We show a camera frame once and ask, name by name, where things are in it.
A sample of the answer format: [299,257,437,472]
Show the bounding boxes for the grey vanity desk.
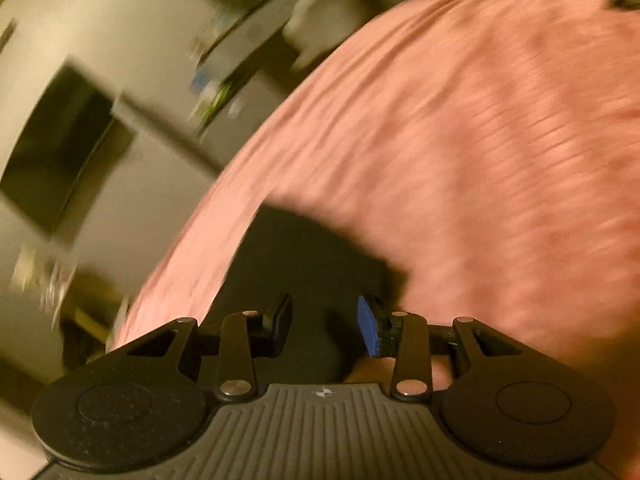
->
[196,0,352,91]

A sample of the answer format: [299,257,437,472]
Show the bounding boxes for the grey cabinet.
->
[55,94,217,294]

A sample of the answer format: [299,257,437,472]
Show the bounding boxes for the pink ribbed bedspread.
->
[116,0,639,479]

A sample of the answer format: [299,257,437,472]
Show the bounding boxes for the wall mounted black television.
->
[1,62,134,236]

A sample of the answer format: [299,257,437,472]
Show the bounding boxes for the black pants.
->
[209,205,407,388]

